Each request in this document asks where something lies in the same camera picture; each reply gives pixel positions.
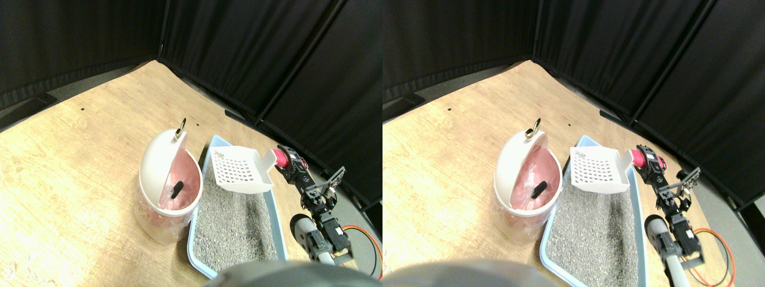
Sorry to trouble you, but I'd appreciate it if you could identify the white scoop with red handle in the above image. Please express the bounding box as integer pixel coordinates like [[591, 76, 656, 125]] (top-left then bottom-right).
[[210, 145, 295, 194], [570, 145, 653, 194]]

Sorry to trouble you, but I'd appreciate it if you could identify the black curtain stand foot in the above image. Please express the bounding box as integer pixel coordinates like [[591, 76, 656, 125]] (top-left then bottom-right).
[[0, 93, 57, 129], [382, 93, 428, 123], [599, 109, 637, 125], [225, 109, 264, 125]]

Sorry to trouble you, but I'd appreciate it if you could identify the blue litter tray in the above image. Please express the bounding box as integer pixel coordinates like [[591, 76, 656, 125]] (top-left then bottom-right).
[[187, 135, 287, 280], [540, 135, 649, 286]]

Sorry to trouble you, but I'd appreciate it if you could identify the black curtain stand pole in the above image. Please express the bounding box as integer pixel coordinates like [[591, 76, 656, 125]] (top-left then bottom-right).
[[532, 0, 543, 60], [631, 0, 720, 121], [159, 0, 172, 60], [257, 0, 348, 123]]

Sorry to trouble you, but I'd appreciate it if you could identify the white bin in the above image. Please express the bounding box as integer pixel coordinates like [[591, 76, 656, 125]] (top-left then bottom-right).
[[136, 118, 204, 245], [493, 118, 562, 245]]

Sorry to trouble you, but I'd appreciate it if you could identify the black bracket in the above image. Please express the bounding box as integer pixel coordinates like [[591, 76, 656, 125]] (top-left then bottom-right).
[[663, 166, 701, 201], [305, 166, 346, 201]]

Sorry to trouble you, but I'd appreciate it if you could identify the orange wire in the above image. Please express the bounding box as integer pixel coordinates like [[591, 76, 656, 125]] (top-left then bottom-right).
[[690, 227, 736, 287], [341, 224, 383, 279]]

